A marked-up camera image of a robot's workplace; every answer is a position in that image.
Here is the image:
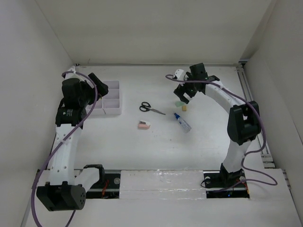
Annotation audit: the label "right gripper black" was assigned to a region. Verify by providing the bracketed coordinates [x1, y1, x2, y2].
[174, 72, 197, 104]

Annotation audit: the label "green highlighter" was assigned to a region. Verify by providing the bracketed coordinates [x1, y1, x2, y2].
[175, 101, 185, 107]

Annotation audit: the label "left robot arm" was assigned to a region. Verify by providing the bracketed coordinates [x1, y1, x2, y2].
[36, 71, 108, 211]

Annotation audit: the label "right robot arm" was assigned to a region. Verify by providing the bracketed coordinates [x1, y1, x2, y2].
[172, 63, 261, 188]

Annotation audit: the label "white six-compartment organizer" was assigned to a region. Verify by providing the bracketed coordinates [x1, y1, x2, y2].
[90, 80, 122, 116]

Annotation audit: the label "clear blue-capped glue bottle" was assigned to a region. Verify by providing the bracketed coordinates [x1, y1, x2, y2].
[174, 113, 191, 133]

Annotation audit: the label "pink white stapler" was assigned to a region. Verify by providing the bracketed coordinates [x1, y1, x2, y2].
[138, 121, 151, 130]

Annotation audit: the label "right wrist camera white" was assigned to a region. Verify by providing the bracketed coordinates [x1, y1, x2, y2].
[173, 69, 188, 81]

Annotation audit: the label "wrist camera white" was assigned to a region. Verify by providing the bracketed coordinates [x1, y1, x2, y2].
[63, 66, 86, 81]
[173, 69, 188, 81]

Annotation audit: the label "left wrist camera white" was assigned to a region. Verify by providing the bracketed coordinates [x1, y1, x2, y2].
[63, 66, 86, 81]

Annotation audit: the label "black-handled scissors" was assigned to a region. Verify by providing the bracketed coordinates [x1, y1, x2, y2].
[139, 102, 166, 115]

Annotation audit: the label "aluminium rail right side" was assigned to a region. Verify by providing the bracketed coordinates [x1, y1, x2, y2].
[237, 61, 276, 168]

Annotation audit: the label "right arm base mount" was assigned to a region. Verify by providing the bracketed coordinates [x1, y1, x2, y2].
[200, 171, 250, 199]

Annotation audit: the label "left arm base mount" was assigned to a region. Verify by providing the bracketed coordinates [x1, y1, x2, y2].
[86, 170, 121, 199]

